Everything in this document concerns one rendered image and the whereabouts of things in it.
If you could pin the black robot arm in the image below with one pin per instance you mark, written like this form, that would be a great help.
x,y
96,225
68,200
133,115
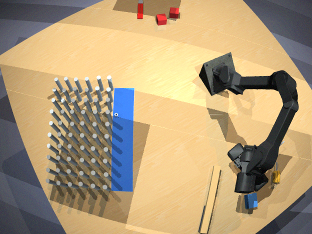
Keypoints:
x,y
264,156

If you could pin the red cube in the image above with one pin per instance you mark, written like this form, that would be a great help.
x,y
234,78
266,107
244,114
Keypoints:
x,y
161,19
174,12

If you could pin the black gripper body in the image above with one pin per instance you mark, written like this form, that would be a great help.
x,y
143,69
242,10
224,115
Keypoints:
x,y
234,154

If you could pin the blue block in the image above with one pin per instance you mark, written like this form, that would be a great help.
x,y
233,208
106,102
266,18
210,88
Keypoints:
x,y
251,200

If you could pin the blue taped strip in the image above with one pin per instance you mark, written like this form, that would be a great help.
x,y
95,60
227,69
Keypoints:
x,y
122,140

